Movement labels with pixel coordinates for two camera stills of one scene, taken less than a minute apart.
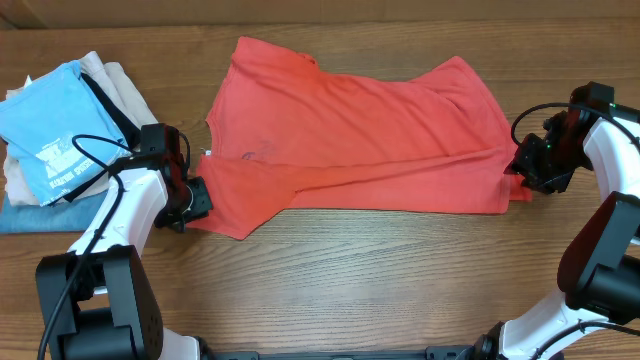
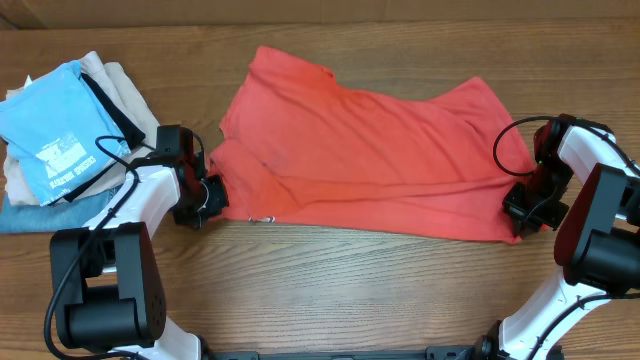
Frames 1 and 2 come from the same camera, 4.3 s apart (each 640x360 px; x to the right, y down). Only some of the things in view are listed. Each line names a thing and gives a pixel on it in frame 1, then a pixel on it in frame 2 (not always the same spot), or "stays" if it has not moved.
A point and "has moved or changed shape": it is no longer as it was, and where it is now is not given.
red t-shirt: x=287 y=131 has moved or changed shape
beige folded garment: x=18 y=187 stays
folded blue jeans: x=70 y=215 stays
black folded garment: x=125 y=124 stays
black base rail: x=473 y=352 stays
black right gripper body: x=544 y=165 → x=535 y=203
